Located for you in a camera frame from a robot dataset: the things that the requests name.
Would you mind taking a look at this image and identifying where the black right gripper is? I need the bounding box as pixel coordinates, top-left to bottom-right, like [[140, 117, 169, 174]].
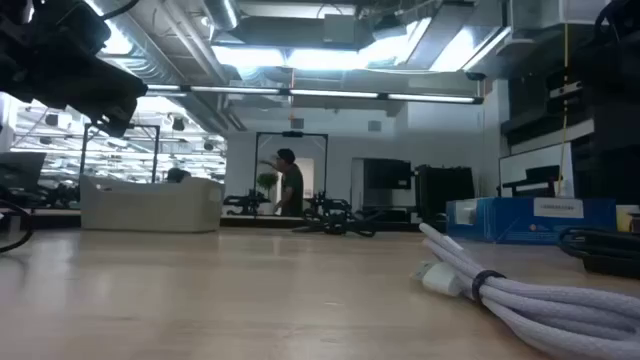
[[572, 0, 640, 109]]

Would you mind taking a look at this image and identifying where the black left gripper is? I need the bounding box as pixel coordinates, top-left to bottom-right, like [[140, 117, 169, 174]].
[[0, 0, 149, 139]]

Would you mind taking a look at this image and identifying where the black usb-c cable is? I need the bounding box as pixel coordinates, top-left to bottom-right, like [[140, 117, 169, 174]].
[[292, 212, 382, 239], [556, 226, 640, 280]]

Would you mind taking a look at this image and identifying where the white braided USB-C cable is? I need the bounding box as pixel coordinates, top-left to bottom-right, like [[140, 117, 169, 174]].
[[409, 222, 640, 360]]

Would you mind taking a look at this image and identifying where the grey plastic bin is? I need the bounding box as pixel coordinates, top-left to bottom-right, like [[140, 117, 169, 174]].
[[79, 174, 225, 234]]

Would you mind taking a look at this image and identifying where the black computer monitor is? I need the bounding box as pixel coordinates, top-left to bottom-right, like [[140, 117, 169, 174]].
[[0, 151, 48, 195]]

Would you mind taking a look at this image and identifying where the white board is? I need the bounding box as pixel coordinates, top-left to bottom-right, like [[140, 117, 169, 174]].
[[498, 143, 575, 199]]

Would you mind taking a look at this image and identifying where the black robot wiring loop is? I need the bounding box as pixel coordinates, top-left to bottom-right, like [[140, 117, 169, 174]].
[[0, 198, 35, 254]]

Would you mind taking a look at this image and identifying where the pale yellow box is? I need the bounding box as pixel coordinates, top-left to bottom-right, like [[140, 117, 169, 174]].
[[615, 204, 640, 234]]

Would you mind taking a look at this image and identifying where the green potted plant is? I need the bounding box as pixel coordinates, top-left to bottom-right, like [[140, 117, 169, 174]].
[[255, 172, 280, 204]]

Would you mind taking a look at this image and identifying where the blue game controller box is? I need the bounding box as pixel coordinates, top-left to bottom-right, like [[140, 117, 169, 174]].
[[445, 196, 618, 245]]

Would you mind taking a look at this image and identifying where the long ceiling strip light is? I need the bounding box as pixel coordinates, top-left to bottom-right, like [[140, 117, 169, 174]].
[[145, 83, 485, 105]]

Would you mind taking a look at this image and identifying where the black cabinet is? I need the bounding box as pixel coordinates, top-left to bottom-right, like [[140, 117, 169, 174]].
[[414, 164, 476, 224]]

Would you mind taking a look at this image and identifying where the black gantry frame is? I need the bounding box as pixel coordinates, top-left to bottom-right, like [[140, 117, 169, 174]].
[[253, 130, 330, 216], [79, 123, 162, 184]]

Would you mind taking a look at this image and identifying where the yellow hanging cord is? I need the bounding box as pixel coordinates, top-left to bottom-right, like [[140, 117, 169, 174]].
[[557, 22, 572, 197]]

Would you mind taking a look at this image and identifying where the silver ventilation duct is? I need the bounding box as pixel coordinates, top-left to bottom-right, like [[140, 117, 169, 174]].
[[202, 0, 241, 31]]

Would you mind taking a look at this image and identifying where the black aluminium table frame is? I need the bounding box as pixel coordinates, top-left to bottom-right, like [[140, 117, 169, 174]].
[[0, 208, 424, 232]]

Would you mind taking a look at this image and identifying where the black coiled USB-C cable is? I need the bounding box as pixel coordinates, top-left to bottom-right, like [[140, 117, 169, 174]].
[[556, 226, 640, 280]]

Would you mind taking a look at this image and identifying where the black wall screen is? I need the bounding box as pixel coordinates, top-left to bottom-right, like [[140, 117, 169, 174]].
[[363, 158, 413, 191]]

